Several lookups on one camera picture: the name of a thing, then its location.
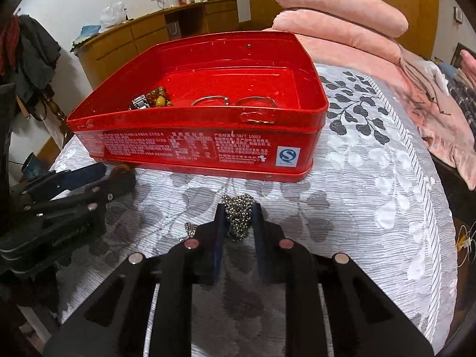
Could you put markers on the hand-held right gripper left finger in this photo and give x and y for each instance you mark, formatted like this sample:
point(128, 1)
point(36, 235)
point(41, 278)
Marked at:
point(219, 253)

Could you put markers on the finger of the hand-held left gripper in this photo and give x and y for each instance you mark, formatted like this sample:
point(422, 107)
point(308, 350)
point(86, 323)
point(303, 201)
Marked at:
point(83, 176)
point(115, 187)

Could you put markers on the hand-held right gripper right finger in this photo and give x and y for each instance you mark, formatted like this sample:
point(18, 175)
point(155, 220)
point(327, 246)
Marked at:
point(260, 253)

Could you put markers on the red tin box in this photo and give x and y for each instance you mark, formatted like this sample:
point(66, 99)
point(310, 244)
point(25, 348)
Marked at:
point(186, 148)

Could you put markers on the silver watch band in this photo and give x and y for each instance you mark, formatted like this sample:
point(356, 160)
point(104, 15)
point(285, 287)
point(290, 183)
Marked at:
point(139, 103)

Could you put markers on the blue mug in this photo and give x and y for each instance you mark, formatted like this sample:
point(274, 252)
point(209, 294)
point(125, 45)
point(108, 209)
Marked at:
point(32, 169)

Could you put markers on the wooden coat stand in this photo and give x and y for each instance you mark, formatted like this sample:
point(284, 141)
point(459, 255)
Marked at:
point(55, 115)

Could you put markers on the white floral tablecloth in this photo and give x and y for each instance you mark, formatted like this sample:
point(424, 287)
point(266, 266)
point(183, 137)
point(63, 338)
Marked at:
point(372, 193)

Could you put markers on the silver bangle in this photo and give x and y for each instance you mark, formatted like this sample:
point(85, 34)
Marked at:
point(256, 98)
point(209, 97)

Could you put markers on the dark hanging clothes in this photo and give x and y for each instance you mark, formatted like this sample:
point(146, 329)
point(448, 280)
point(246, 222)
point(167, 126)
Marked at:
point(33, 55)

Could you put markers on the wooden sideboard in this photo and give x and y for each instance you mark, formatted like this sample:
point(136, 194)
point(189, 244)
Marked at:
point(111, 48)

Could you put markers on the blue cloth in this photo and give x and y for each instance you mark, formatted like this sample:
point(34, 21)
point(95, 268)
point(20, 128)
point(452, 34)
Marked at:
point(87, 35)

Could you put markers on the white plastic bag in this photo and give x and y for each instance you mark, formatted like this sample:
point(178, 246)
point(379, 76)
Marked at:
point(113, 15)

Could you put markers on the paper bag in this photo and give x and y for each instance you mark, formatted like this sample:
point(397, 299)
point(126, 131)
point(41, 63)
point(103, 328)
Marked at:
point(173, 31)

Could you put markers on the pink folded quilt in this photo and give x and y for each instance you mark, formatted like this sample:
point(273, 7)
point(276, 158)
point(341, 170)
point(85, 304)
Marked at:
point(323, 54)
point(334, 3)
point(334, 35)

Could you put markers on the pink bedspread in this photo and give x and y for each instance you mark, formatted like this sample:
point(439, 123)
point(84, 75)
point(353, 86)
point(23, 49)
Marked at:
point(438, 119)

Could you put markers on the white cloth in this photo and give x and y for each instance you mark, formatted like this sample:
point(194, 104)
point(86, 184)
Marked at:
point(435, 76)

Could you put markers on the plaid clothes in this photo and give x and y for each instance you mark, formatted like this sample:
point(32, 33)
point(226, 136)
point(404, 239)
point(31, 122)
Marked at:
point(463, 96)

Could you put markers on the blue pillow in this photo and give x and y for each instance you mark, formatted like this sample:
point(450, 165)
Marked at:
point(446, 68)

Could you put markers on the dark bed headboard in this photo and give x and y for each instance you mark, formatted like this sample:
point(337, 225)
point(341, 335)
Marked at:
point(455, 54)

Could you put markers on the pink folded blanket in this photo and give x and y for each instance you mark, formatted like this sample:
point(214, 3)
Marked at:
point(469, 59)

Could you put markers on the wooden wardrobe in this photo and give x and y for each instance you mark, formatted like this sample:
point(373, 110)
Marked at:
point(409, 0)

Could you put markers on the wall intercom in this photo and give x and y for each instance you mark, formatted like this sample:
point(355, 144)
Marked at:
point(457, 14)

